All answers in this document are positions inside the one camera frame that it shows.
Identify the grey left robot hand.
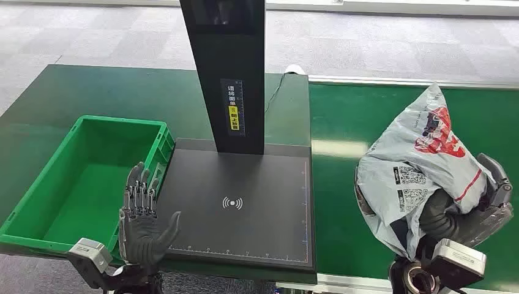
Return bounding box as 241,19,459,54
118,162,182,267

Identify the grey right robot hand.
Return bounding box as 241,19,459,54
354,153,515,249

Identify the grey package with red print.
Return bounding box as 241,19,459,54
355,83,498,262

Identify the black inbound scanner machine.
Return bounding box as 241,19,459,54
156,0,316,272

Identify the white conveyor roller end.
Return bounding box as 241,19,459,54
283,64,307,77

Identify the green plastic crate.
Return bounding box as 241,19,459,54
0,115,176,265

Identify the dark green table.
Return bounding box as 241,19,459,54
0,64,318,285

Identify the black and yellow label sticker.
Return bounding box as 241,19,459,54
220,79,247,137

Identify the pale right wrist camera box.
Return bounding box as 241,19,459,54
430,238,487,290

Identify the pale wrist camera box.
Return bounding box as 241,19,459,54
430,238,487,290
67,238,113,274

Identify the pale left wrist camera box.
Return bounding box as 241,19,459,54
67,238,113,274

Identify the white conveyor frame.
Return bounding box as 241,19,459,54
275,75,519,294

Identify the thin black cable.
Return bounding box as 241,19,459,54
264,73,286,115

